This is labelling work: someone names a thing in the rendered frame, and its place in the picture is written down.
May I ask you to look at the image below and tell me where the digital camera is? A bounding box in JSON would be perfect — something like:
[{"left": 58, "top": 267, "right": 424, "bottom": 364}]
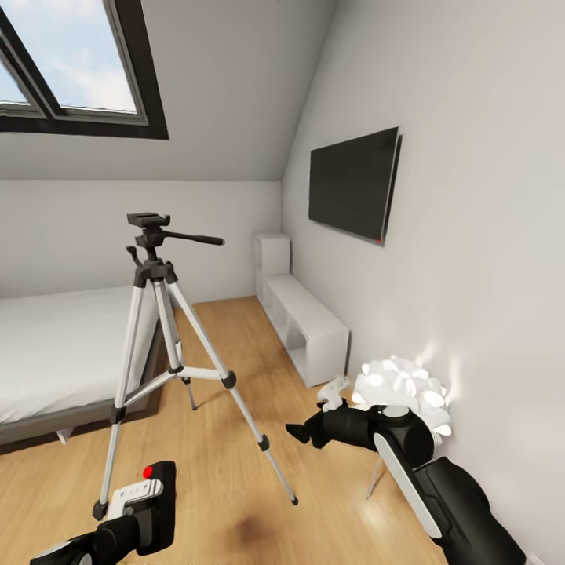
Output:
[{"left": 129, "top": 461, "right": 176, "bottom": 556}]

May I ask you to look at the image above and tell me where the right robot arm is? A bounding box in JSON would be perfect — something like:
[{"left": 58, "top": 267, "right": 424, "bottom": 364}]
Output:
[{"left": 285, "top": 374, "right": 533, "bottom": 565}]

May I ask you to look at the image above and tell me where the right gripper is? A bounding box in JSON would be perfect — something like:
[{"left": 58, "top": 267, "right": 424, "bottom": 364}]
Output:
[{"left": 285, "top": 398, "right": 357, "bottom": 450}]

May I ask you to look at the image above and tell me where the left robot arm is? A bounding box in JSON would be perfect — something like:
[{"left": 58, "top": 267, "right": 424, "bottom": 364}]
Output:
[{"left": 30, "top": 479, "right": 164, "bottom": 565}]

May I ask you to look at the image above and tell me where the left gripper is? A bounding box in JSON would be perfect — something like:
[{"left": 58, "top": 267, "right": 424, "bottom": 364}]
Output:
[{"left": 95, "top": 506, "right": 161, "bottom": 565}]

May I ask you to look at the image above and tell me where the camera tripod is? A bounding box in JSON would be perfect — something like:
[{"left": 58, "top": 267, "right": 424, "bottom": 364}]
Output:
[{"left": 93, "top": 213, "right": 298, "bottom": 525}]

